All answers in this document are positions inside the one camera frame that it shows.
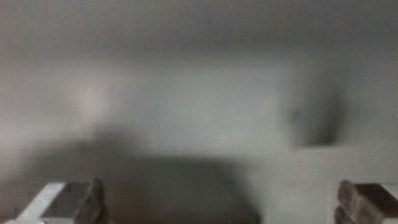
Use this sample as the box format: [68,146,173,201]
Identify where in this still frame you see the white drawer box with tag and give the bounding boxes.
[0,0,398,224]

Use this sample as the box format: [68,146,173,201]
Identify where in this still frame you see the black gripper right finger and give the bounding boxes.
[335,180,398,224]

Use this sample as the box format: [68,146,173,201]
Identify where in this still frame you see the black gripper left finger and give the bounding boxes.
[15,179,109,224]

